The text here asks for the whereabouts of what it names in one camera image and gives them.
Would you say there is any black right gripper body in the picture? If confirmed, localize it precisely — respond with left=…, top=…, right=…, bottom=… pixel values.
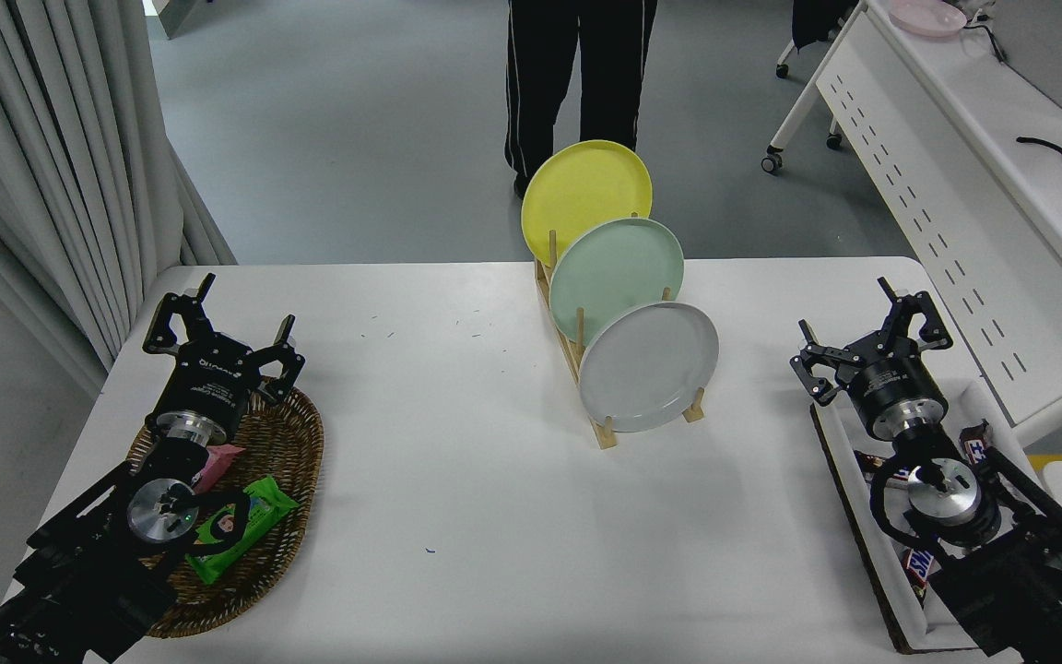
left=849, top=355, right=947, bottom=439

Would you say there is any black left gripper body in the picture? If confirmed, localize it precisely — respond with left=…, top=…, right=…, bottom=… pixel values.
left=156, top=337, right=262, bottom=436

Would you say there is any grey plate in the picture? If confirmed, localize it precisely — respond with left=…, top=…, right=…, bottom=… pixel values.
left=579, top=302, right=720, bottom=433

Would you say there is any pale green plate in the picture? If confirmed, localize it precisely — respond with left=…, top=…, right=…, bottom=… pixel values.
left=549, top=218, right=685, bottom=348

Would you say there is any wooden plate rack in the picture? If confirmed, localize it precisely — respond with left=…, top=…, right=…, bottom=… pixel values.
left=534, top=231, right=707, bottom=450

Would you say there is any pink plate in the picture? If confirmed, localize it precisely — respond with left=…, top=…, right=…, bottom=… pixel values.
left=889, top=0, right=968, bottom=38

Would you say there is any yellow plate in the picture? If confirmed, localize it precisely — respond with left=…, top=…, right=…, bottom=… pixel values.
left=521, top=140, right=654, bottom=268

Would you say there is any brown wicker basket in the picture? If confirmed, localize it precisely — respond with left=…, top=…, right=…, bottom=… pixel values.
left=125, top=376, right=325, bottom=639

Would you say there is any pink snack packet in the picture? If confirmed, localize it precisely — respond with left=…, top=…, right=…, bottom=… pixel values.
left=190, top=443, right=246, bottom=494

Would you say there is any white desk with slotted panel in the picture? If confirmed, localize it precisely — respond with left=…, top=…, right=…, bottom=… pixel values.
left=761, top=0, right=1062, bottom=448

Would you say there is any white tray with brown edge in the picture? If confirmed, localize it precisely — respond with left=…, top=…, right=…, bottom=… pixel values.
left=809, top=376, right=1048, bottom=656

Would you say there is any green snack packet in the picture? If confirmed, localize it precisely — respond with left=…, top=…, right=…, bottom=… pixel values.
left=185, top=476, right=300, bottom=586

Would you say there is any pale grey curtain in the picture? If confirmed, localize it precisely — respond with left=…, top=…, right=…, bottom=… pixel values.
left=0, top=0, right=237, bottom=397

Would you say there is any grey laptop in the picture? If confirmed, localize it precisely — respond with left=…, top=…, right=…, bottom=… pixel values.
left=992, top=0, right=1062, bottom=126

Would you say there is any person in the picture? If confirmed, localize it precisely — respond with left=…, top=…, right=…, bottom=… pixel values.
left=504, top=0, right=659, bottom=199

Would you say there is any black cable with yellow end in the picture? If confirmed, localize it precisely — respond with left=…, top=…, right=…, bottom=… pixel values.
left=1016, top=136, right=1062, bottom=172

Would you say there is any thin black cable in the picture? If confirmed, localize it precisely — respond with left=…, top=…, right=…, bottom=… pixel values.
left=960, top=18, right=1008, bottom=64

